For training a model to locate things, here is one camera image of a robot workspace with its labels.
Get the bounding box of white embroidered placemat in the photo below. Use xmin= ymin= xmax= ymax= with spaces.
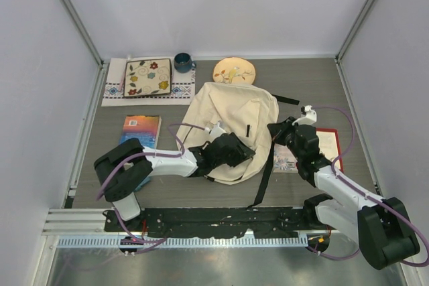
xmin=101 ymin=58 xmax=196 ymax=107

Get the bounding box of red bordered book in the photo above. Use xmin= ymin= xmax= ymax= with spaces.
xmin=316 ymin=128 xmax=341 ymax=161

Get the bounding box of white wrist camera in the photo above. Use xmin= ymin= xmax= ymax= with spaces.
xmin=204 ymin=121 xmax=226 ymax=141
xmin=292 ymin=105 xmax=317 ymax=125

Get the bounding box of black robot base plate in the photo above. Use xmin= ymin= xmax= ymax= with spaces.
xmin=125 ymin=207 xmax=330 ymax=239

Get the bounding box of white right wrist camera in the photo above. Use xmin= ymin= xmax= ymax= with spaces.
xmin=292 ymin=105 xmax=317 ymax=125

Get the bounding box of round bird ceramic plate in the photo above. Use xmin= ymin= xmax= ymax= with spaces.
xmin=212 ymin=57 xmax=256 ymax=84

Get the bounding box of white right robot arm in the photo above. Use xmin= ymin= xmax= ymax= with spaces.
xmin=267 ymin=117 xmax=420 ymax=270

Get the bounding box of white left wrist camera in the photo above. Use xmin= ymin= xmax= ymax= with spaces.
xmin=204 ymin=121 xmax=226 ymax=141

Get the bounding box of floral cover book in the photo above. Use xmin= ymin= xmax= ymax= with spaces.
xmin=273 ymin=144 xmax=298 ymax=173

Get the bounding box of blue sunset cover book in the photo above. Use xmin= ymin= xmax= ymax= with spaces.
xmin=119 ymin=115 xmax=162 ymax=149

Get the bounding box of white slotted cable duct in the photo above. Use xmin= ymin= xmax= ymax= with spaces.
xmin=57 ymin=233 xmax=308 ymax=249

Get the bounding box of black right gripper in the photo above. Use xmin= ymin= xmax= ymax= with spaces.
xmin=268 ymin=116 xmax=303 ymax=161

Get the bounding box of square floral ceramic plate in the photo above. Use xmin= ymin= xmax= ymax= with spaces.
xmin=123 ymin=58 xmax=172 ymax=98

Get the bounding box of dark blue ceramic mug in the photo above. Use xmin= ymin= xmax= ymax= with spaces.
xmin=174 ymin=52 xmax=196 ymax=73

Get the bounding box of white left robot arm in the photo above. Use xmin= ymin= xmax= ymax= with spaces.
xmin=94 ymin=133 xmax=255 ymax=232

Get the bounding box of blue small box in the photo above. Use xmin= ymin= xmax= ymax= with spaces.
xmin=135 ymin=177 xmax=151 ymax=192

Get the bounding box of cream canvas backpack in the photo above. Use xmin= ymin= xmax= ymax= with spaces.
xmin=177 ymin=82 xmax=300 ymax=207

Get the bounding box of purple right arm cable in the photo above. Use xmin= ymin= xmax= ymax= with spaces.
xmin=305 ymin=105 xmax=426 ymax=269

